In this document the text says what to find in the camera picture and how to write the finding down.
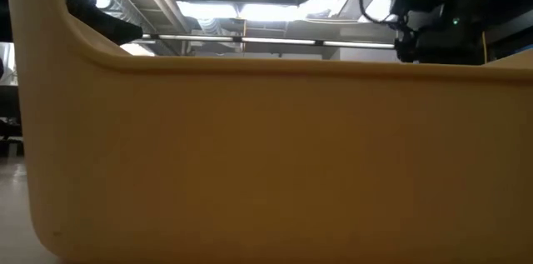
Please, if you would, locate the yellow plastic bin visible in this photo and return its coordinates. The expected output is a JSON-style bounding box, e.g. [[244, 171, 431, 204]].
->
[[3, 0, 533, 264]]

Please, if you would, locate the long linear ceiling light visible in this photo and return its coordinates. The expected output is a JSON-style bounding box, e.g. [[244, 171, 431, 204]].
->
[[140, 33, 396, 50]]

